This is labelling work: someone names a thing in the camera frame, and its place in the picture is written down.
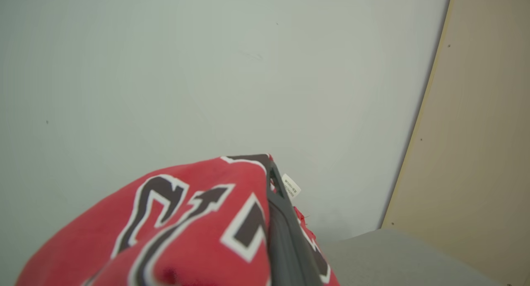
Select red jersey with black lettering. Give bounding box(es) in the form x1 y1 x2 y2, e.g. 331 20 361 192
15 154 340 286

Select beige wooden panel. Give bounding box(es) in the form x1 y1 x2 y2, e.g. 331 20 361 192
381 0 530 286

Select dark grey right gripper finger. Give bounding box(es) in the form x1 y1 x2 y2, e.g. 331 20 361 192
266 161 324 286

